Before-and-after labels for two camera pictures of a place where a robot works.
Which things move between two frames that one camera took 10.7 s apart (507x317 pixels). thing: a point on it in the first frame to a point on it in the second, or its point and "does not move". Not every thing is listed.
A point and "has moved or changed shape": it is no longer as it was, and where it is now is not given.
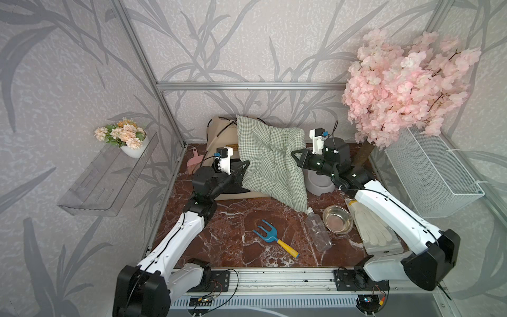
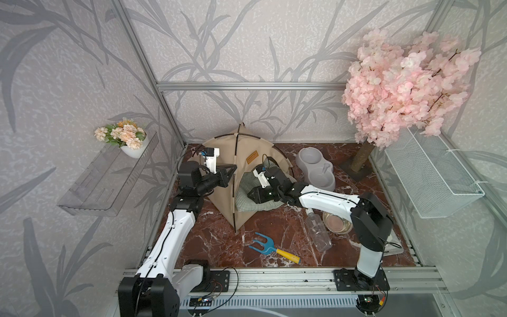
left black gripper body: x=222 y=183 to x=208 y=181
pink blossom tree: x=393 y=87 does not move
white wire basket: x=435 y=178 does not move
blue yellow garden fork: x=271 y=236 to x=269 y=248
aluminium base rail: x=300 y=282 does not move
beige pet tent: x=222 y=132 has moved or changed shape
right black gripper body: x=317 y=162 to x=267 y=193
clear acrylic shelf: x=106 y=188 does not move
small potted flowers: x=133 y=140 does not move
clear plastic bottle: x=318 y=232 does not move
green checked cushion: x=272 y=169 to x=248 y=181
